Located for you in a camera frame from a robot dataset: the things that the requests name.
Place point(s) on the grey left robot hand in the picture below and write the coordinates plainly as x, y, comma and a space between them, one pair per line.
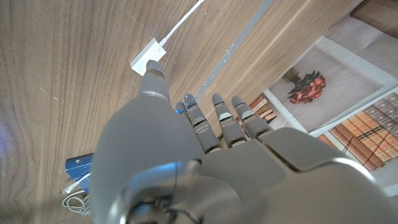
217, 174

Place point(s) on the white adapter connector with pigtail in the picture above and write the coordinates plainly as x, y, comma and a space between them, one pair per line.
146, 57

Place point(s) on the blue book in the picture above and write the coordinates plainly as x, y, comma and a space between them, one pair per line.
77, 166

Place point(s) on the grey tape outline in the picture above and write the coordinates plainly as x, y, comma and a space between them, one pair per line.
233, 49

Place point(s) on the printed bookshelf backdrop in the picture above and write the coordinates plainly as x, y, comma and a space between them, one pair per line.
342, 93

